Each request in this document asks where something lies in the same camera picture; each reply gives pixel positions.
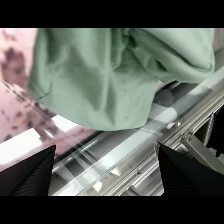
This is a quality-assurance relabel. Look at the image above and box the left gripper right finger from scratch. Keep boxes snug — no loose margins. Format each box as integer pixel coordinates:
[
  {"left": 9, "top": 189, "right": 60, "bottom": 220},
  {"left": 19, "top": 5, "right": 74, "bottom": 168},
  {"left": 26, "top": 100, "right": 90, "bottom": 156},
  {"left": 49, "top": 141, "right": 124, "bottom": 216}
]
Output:
[{"left": 155, "top": 142, "right": 224, "bottom": 197}]

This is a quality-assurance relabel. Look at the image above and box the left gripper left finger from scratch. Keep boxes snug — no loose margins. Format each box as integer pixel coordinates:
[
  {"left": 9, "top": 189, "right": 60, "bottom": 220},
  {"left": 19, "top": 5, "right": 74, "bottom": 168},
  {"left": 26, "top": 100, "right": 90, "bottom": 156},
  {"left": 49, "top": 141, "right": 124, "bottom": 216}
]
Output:
[{"left": 0, "top": 144, "right": 57, "bottom": 197}]

